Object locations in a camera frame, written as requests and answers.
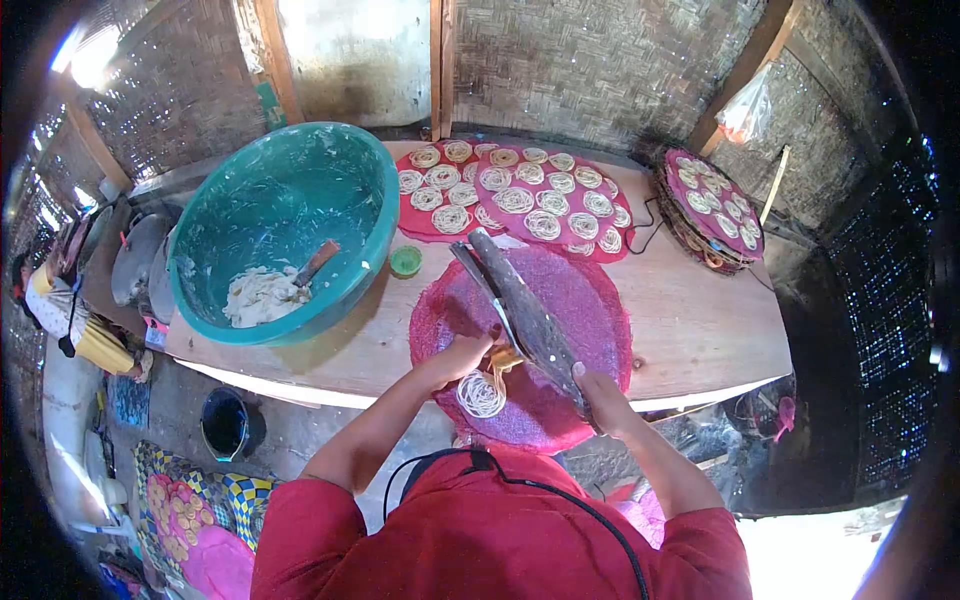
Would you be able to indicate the person's body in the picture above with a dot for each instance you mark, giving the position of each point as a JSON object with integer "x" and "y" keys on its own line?
{"x": 487, "y": 532}

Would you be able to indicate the white dough lump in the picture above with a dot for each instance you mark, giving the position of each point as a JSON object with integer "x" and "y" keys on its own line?
{"x": 259, "y": 296}

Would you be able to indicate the person's left thumb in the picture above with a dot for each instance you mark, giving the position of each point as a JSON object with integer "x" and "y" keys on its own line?
{"x": 491, "y": 335}

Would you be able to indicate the dark wooden noodle press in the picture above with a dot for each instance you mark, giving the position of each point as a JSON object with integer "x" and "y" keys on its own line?
{"x": 529, "y": 315}

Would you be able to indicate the black bucket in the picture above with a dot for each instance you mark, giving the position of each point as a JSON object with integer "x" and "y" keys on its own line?
{"x": 225, "y": 424}

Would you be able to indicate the stack of round woven mats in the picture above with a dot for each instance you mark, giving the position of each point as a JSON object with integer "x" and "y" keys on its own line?
{"x": 679, "y": 217}

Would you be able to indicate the pink round mat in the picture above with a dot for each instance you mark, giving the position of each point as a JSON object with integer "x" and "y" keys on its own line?
{"x": 217, "y": 562}

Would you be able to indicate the empty red round woven mat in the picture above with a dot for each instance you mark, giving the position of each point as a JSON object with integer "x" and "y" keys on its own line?
{"x": 585, "y": 300}

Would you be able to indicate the person's right thumb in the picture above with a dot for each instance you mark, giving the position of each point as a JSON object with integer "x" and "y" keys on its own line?
{"x": 585, "y": 377}

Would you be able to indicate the small green lid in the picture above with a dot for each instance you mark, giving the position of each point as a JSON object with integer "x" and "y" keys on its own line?
{"x": 406, "y": 261}

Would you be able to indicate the person's left hand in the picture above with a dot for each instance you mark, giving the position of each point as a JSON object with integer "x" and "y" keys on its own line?
{"x": 461, "y": 360}

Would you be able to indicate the group of dried yellow crackers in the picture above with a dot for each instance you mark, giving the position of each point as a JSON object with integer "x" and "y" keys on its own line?
{"x": 176, "y": 517}

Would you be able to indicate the person's right hand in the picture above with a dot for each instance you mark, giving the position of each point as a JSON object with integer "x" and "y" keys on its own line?
{"x": 611, "y": 409}

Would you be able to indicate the fresh single noodle coil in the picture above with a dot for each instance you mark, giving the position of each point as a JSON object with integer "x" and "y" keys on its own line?
{"x": 480, "y": 395}

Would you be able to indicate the thin wooden stick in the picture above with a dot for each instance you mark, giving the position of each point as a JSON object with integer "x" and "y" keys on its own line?
{"x": 774, "y": 186}

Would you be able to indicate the checkered colourful floor mat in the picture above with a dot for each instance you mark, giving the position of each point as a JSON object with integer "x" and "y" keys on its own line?
{"x": 240, "y": 491}

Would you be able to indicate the group of noodle coils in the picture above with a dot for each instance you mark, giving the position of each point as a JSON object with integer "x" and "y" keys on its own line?
{"x": 712, "y": 199}
{"x": 442, "y": 177}
{"x": 553, "y": 202}

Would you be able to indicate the hanging clear plastic bag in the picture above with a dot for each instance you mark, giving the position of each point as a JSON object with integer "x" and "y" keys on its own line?
{"x": 746, "y": 112}

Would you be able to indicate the teal plastic basin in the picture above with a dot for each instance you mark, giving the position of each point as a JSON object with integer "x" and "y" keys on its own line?
{"x": 277, "y": 195}

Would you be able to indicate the grey metal pot lid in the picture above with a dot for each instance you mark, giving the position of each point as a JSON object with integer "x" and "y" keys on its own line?
{"x": 135, "y": 255}

